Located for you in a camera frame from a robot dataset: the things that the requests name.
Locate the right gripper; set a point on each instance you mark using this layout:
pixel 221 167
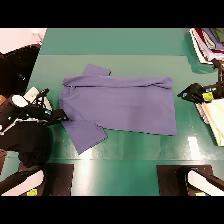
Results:
pixel 200 93

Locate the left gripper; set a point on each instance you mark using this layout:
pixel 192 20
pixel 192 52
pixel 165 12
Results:
pixel 57 117

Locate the purple T-shirt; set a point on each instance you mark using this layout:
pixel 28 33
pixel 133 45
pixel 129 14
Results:
pixel 126 103

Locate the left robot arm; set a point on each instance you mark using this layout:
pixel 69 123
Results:
pixel 19 100

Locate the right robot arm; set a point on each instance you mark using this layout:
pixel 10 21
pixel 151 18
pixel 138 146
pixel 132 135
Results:
pixel 204 178

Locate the black garment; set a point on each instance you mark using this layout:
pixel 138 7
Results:
pixel 30 144
pixel 17 70

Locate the white folded garment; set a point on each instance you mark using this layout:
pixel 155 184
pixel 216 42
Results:
pixel 202 53

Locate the lilac folded garment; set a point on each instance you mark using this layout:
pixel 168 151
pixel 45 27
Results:
pixel 210 35

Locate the red folded garment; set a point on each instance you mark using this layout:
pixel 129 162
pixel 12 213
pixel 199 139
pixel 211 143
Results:
pixel 200 34

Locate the dark green folded garment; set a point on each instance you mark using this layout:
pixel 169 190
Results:
pixel 220 33

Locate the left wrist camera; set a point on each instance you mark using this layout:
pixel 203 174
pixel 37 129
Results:
pixel 42 93

